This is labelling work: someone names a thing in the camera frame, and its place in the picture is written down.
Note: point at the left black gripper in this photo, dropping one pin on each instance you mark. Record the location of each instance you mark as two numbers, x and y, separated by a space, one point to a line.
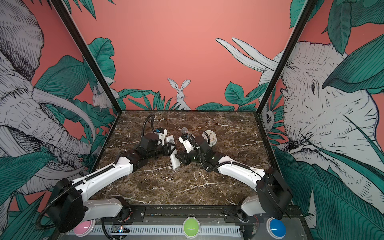
167 150

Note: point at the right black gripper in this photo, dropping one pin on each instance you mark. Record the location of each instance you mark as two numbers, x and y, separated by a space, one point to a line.
186 158

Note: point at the white remote control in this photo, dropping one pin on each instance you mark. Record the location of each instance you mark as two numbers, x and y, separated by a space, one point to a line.
173 151

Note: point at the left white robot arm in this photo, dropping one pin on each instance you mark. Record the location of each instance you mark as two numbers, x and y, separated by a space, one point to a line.
71 201

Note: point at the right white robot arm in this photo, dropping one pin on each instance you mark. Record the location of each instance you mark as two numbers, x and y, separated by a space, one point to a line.
273 193

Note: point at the white alarm clock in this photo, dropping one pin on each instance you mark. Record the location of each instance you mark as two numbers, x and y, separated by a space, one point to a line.
210 136

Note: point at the glitter microphone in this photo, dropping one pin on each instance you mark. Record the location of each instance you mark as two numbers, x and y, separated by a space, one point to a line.
185 131

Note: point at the green push button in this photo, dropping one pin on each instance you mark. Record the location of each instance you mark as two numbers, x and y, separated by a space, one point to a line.
191 227

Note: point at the blue push button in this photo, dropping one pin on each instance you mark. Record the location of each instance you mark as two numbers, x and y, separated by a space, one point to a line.
276 228

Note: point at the pink push button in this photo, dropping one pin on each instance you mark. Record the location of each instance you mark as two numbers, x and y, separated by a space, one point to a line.
85 228

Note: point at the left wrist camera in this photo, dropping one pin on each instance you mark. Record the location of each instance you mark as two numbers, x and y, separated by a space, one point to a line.
162 133

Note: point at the black front rail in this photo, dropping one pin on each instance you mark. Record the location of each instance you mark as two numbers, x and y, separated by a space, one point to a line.
230 214

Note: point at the white vented cable duct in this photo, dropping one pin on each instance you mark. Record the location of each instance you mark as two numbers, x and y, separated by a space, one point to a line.
164 230

